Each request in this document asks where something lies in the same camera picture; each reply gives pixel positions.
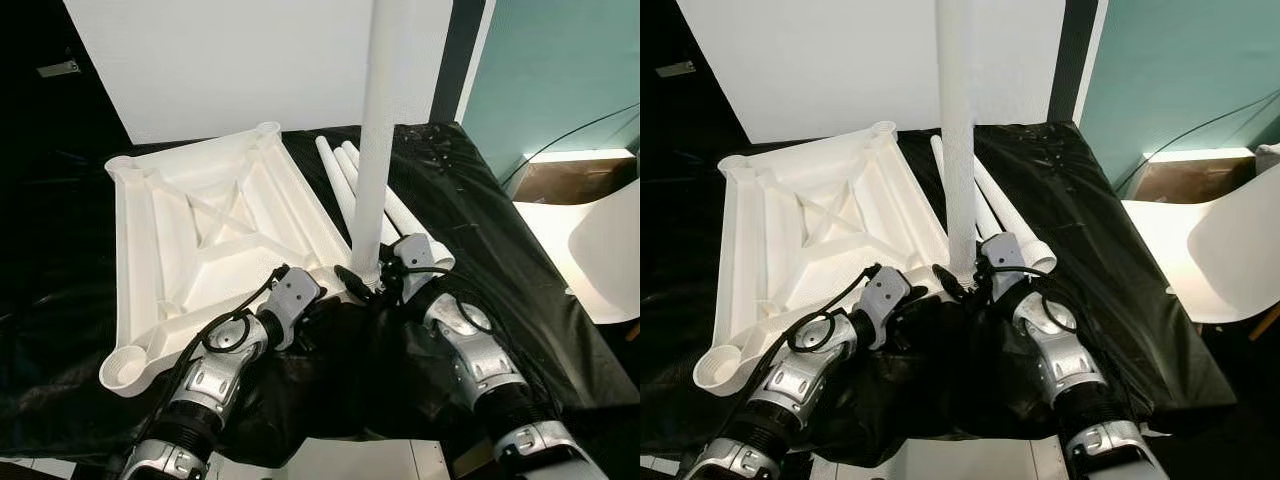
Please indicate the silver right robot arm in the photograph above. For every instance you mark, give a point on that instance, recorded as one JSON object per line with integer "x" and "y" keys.
{"x": 470, "y": 360}
{"x": 1060, "y": 360}

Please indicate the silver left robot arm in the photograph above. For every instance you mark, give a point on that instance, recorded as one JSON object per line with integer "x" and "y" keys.
{"x": 800, "y": 380}
{"x": 215, "y": 385}

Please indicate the white plastic table top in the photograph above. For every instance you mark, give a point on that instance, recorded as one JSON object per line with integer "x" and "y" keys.
{"x": 200, "y": 230}
{"x": 800, "y": 230}

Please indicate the brown cardboard box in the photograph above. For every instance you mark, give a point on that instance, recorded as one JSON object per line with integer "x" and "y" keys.
{"x": 570, "y": 185}
{"x": 1190, "y": 182}

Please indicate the white plastic chair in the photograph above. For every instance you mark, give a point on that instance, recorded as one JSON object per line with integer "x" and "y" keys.
{"x": 610, "y": 260}
{"x": 1230, "y": 260}

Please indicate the small white bundle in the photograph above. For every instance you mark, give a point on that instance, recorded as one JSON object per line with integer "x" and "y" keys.
{"x": 1268, "y": 158}

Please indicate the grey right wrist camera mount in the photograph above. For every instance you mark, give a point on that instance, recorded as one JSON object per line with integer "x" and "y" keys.
{"x": 1008, "y": 258}
{"x": 415, "y": 258}

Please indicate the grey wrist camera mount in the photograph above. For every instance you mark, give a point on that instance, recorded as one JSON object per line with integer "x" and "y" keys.
{"x": 1008, "y": 258}
{"x": 295, "y": 290}
{"x": 415, "y": 258}
{"x": 885, "y": 288}

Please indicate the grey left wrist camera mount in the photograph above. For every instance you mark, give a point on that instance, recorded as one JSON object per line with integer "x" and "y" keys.
{"x": 295, "y": 290}
{"x": 885, "y": 288}

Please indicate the small grey wall plate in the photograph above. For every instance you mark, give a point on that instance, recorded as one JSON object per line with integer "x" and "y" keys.
{"x": 58, "y": 68}
{"x": 676, "y": 68}

